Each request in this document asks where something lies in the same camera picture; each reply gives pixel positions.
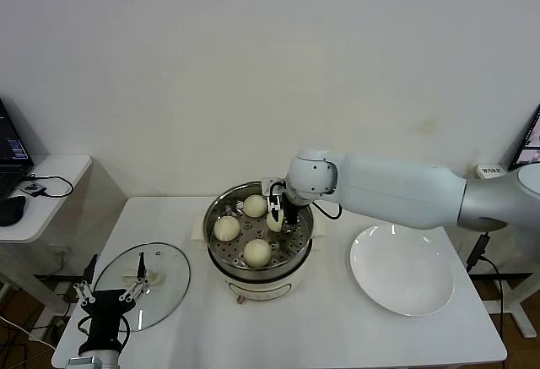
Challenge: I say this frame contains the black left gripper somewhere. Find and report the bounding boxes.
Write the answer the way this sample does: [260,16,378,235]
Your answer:
[72,251,150,352]

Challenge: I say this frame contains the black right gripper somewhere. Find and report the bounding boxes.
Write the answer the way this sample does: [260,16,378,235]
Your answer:
[268,180,305,234]

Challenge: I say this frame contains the white steamed baozi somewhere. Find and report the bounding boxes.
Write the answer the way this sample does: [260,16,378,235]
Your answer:
[265,210,284,233]
[243,238,273,269]
[213,216,242,242]
[243,194,268,219]

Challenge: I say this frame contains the glass lid with cream handle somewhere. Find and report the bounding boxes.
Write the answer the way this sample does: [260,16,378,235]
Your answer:
[92,241,192,333]

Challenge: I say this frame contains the perforated steel steamer basket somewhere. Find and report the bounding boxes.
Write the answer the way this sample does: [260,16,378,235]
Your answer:
[202,182,316,282]

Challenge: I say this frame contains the white electric cooker pot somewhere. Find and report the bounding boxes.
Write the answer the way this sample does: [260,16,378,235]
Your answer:
[190,211,328,305]

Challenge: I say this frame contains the small black labelled device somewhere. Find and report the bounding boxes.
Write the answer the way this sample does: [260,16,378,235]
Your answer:
[20,182,46,199]

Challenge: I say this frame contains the white side table with mouse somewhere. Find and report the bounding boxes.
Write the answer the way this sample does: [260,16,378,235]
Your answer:
[0,155,93,317]

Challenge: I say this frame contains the white round plate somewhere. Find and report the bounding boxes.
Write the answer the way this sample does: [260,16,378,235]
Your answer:
[348,224,456,317]

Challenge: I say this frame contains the black laptop with dark screen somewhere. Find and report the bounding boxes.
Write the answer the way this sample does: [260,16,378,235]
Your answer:
[0,97,35,201]

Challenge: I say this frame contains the white side table with label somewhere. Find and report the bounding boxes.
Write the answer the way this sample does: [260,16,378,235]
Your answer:
[475,163,540,339]

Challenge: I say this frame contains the black laptop with bright screen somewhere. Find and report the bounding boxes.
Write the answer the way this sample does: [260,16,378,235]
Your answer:
[508,105,540,171]

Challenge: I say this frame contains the white floor cable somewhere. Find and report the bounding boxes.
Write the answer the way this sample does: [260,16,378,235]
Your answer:
[0,315,57,349]

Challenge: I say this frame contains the thin black looped cable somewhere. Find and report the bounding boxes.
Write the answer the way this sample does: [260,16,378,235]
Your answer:
[23,174,74,200]

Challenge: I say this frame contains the black cable with adapter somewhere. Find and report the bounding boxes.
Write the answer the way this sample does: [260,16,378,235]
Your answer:
[465,231,505,340]

